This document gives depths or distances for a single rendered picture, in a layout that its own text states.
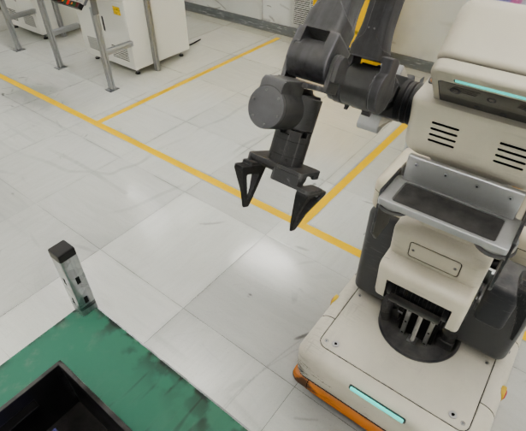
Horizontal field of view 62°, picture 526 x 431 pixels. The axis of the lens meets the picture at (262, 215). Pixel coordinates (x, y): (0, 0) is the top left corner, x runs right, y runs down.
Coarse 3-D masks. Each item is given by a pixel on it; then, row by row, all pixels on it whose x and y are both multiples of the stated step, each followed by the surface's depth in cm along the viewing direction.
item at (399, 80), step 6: (378, 66) 84; (396, 78) 87; (402, 78) 88; (408, 78) 88; (396, 84) 86; (402, 84) 88; (396, 90) 86; (396, 96) 87; (390, 102) 86; (390, 108) 89; (384, 114) 90; (390, 114) 89; (396, 120) 89
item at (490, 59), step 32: (480, 0) 70; (448, 32) 72; (480, 32) 68; (512, 32) 66; (448, 64) 70; (480, 64) 68; (512, 64) 66; (448, 96) 78; (480, 96) 72; (512, 96) 67
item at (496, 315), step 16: (512, 272) 110; (400, 288) 109; (496, 288) 107; (512, 288) 106; (400, 304) 111; (416, 304) 108; (432, 304) 105; (480, 304) 113; (496, 304) 109; (512, 304) 107; (432, 320) 106; (480, 320) 115; (496, 320) 112
